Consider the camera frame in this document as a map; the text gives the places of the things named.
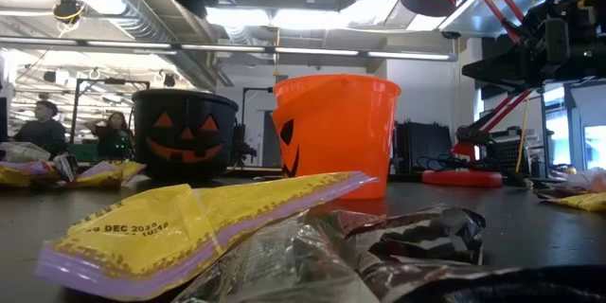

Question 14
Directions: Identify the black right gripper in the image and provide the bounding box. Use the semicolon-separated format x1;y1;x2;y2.
461;0;606;92

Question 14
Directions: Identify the dark candy wrapper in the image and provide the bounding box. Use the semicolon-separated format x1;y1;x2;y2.
534;187;577;200

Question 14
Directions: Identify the pinkish clear candy wrapper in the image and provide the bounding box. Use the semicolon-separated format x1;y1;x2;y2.
548;168;606;194

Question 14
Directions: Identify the orange pumpkin face bucket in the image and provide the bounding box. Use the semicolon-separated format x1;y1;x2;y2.
271;74;402;201

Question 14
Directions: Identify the brown shiny candy wrapper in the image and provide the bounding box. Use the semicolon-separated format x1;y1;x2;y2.
307;203;488;266

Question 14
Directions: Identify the dark chocolate bar wrapper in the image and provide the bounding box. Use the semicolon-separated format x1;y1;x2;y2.
172;211;606;303
52;153;80;184

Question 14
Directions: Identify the silvery candy wrapper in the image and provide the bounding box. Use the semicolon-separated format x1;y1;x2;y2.
0;141;52;163

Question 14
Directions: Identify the yellow pole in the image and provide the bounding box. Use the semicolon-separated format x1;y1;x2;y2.
514;97;531;174

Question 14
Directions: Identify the black perforated rack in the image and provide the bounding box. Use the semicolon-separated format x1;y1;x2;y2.
487;127;539;177

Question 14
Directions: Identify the black panel stack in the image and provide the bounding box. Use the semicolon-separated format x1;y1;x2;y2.
394;120;454;175

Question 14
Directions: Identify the black pumpkin face bucket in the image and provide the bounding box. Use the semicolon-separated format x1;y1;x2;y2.
131;88;240;182

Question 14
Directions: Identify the person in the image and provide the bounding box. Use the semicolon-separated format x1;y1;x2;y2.
12;99;68;160
86;111;135;161

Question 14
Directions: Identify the green box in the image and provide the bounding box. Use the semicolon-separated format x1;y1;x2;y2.
70;143;99;163

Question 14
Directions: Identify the black monitor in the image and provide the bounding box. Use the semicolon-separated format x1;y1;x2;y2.
0;97;9;143

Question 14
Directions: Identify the black lamp power cable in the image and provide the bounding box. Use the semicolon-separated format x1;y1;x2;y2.
415;152;498;172

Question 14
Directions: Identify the black metal rig frame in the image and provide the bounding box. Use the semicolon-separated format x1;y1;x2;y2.
69;78;152;146

